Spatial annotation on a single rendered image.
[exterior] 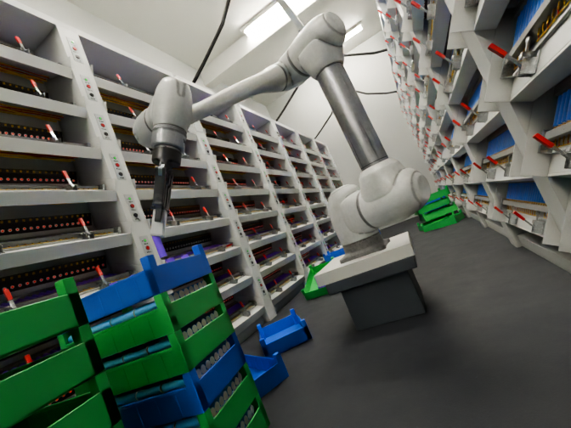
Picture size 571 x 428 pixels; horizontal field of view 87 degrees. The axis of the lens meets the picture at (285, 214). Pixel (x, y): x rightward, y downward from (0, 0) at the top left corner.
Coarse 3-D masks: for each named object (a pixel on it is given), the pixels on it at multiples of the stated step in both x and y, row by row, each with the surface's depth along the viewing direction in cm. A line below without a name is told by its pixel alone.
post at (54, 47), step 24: (48, 48) 136; (72, 72) 131; (72, 96) 132; (96, 96) 136; (72, 120) 133; (96, 120) 131; (96, 168) 130; (120, 192) 127; (96, 216) 132; (120, 216) 126; (144, 216) 133
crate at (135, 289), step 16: (144, 256) 60; (192, 256) 73; (144, 272) 60; (160, 272) 61; (176, 272) 66; (192, 272) 71; (208, 272) 77; (112, 288) 62; (128, 288) 61; (144, 288) 60; (160, 288) 60; (96, 304) 64; (112, 304) 62; (128, 304) 61
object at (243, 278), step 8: (216, 264) 183; (216, 272) 183; (224, 272) 188; (232, 272) 190; (240, 272) 185; (248, 272) 185; (192, 280) 164; (200, 280) 169; (216, 280) 172; (224, 280) 171; (232, 280) 170; (240, 280) 175; (248, 280) 180; (176, 288) 153; (224, 288) 162; (232, 288) 164; (240, 288) 172; (224, 296) 158
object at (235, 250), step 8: (216, 240) 193; (224, 240) 190; (232, 240) 188; (184, 248) 169; (232, 248) 181; (240, 248) 186; (208, 256) 159; (216, 256) 163; (224, 256) 170; (232, 256) 177
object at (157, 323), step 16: (208, 288) 74; (160, 304) 59; (176, 304) 62; (192, 304) 66; (208, 304) 71; (128, 320) 61; (144, 320) 60; (160, 320) 59; (176, 320) 60; (192, 320) 64; (64, 336) 67; (96, 336) 64; (112, 336) 63; (128, 336) 62; (144, 336) 60; (160, 336) 59; (112, 352) 63
